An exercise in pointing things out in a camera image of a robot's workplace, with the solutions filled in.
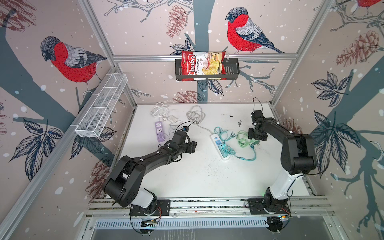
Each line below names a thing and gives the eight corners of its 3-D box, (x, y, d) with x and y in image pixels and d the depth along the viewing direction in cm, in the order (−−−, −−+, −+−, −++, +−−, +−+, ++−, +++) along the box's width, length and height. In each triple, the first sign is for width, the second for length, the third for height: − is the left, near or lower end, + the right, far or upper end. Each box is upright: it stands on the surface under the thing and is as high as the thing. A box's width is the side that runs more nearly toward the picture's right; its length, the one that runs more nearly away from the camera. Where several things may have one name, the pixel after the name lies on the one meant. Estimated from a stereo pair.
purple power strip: (158, 143, 100) (157, 141, 97) (155, 124, 110) (155, 122, 108) (165, 141, 101) (164, 139, 98) (162, 123, 111) (162, 120, 109)
